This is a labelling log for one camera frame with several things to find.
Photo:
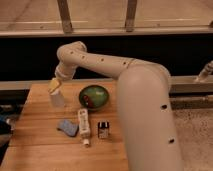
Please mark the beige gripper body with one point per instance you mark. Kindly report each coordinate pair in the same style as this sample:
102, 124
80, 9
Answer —
64, 73

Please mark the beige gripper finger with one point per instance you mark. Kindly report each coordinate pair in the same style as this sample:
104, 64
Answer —
53, 85

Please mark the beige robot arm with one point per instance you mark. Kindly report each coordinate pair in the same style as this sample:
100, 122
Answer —
143, 104

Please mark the black and white eraser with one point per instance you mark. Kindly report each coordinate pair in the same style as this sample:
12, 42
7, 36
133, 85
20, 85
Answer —
103, 130

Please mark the green bowl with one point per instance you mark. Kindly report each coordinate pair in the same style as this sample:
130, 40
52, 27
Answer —
93, 97

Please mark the blue sponge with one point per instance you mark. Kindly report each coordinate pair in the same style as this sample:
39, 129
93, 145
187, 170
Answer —
68, 128

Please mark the white tube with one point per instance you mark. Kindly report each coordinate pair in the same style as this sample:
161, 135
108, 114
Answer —
84, 127

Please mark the left metal post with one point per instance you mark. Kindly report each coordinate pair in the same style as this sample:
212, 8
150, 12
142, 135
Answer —
65, 16

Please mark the metal post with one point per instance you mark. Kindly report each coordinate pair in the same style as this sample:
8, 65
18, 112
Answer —
65, 16
130, 15

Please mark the right metal post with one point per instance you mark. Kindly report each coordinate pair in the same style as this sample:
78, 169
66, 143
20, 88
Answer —
130, 15

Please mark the metal rail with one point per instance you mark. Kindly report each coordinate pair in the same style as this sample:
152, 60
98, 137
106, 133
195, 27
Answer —
180, 84

